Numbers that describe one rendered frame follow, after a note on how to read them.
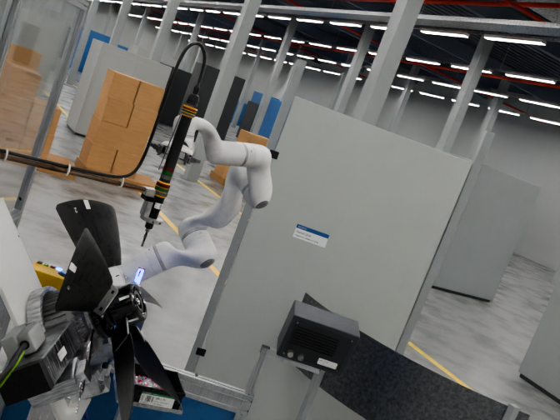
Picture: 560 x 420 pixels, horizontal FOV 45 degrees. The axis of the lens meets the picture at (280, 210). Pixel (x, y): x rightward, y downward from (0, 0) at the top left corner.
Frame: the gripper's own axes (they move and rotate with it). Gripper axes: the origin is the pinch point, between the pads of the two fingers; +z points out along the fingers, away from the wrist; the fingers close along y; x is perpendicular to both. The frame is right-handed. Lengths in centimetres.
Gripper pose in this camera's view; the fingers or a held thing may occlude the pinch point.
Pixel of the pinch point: (172, 154)
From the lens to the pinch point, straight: 207.7
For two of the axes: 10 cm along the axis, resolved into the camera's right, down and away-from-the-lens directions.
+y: -9.4, -3.4, -1.0
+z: 0.5, 1.6, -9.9
